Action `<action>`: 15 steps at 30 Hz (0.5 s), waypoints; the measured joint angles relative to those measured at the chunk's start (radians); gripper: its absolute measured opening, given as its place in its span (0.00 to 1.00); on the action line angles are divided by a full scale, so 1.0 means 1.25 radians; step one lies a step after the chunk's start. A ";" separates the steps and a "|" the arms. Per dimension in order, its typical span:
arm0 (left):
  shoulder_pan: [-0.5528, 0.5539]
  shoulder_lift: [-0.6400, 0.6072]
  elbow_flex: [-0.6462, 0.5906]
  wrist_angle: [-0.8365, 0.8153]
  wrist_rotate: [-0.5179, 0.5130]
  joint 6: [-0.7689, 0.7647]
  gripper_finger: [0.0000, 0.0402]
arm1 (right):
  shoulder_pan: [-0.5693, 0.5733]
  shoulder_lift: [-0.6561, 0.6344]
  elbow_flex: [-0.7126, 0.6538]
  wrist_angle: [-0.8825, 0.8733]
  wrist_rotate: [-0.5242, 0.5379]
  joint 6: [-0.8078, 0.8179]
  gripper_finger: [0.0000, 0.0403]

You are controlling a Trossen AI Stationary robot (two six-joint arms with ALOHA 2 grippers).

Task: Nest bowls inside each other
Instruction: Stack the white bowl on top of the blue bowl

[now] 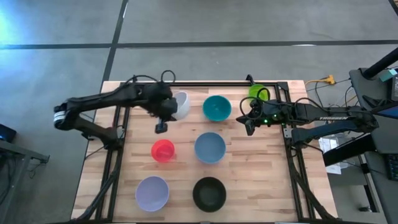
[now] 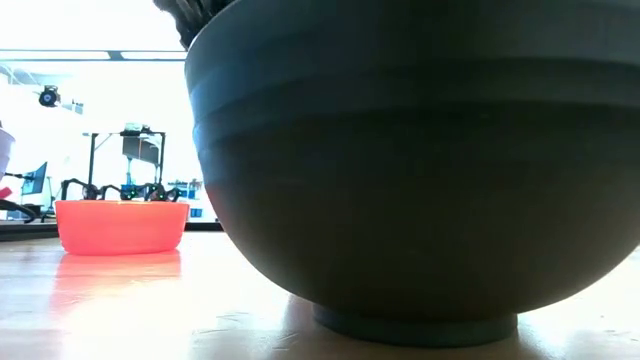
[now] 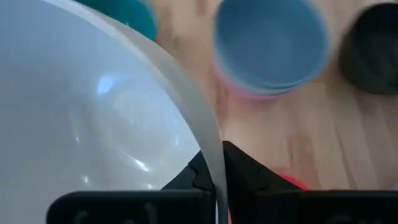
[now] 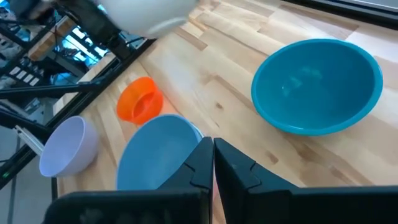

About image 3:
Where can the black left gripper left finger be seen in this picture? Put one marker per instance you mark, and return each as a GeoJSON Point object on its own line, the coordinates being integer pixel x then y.
{"type": "Point", "coordinates": [140, 208]}

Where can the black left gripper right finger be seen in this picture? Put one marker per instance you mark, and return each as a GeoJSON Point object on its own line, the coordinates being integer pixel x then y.
{"type": "Point", "coordinates": [248, 186]}

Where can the orange bowl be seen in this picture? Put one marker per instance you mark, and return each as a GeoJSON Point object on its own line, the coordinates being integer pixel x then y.
{"type": "Point", "coordinates": [293, 182]}

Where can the white bowl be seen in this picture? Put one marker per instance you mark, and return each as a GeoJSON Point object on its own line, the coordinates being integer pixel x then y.
{"type": "Point", "coordinates": [77, 93]}

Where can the blue bowl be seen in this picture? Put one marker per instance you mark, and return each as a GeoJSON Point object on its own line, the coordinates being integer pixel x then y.
{"type": "Point", "coordinates": [270, 40]}

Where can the black bowl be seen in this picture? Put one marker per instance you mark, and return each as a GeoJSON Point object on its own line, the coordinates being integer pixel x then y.
{"type": "Point", "coordinates": [373, 53]}

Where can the teal bowl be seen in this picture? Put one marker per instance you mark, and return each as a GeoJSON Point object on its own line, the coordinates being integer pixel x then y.
{"type": "Point", "coordinates": [130, 12]}

